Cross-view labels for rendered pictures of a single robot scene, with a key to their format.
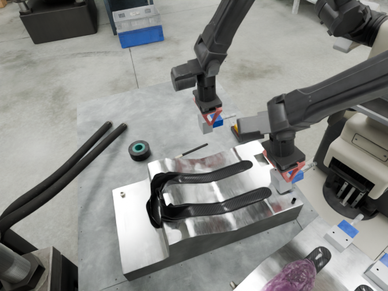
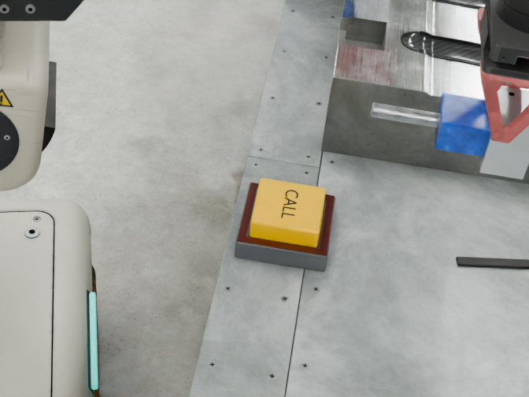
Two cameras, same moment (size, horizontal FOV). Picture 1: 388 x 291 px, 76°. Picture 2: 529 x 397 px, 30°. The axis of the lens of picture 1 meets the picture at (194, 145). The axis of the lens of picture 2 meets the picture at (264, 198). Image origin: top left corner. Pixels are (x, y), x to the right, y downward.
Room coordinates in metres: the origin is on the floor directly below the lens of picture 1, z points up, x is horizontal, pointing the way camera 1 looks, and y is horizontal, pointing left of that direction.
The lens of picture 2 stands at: (1.32, -0.03, 1.41)
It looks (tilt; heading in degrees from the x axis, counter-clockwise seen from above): 42 degrees down; 198
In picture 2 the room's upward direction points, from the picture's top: 7 degrees clockwise
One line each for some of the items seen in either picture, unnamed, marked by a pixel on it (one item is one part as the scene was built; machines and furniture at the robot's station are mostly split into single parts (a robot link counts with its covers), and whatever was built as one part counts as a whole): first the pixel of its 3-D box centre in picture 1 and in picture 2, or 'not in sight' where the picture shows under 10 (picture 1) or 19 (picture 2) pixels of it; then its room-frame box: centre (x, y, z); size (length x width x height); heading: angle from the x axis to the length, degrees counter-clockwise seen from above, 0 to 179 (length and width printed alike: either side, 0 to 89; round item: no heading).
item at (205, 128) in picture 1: (217, 119); (450, 122); (0.65, -0.09, 0.93); 0.13 x 0.05 x 0.05; 104
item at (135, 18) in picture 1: (137, 18); not in sight; (3.62, 0.60, 0.28); 0.61 x 0.41 x 0.15; 101
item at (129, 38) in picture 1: (140, 31); not in sight; (3.62, 0.60, 0.11); 0.61 x 0.41 x 0.22; 101
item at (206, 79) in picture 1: (204, 74); not in sight; (0.64, -0.05, 1.12); 0.07 x 0.06 x 0.07; 104
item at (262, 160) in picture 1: (262, 163); (360, 48); (0.49, -0.21, 0.87); 0.05 x 0.05 x 0.04; 14
